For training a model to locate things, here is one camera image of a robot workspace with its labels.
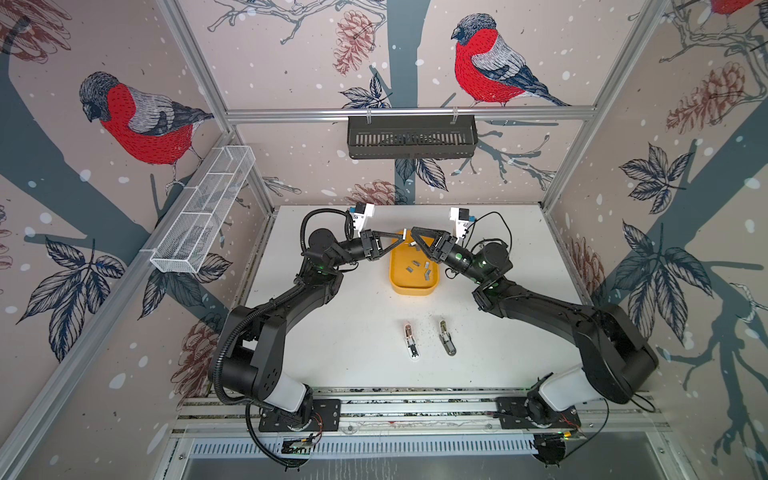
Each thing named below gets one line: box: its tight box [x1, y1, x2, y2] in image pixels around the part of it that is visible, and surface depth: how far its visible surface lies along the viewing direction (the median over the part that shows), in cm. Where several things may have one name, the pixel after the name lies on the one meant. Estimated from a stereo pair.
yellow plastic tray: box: [389, 230, 439, 296], surface depth 101 cm
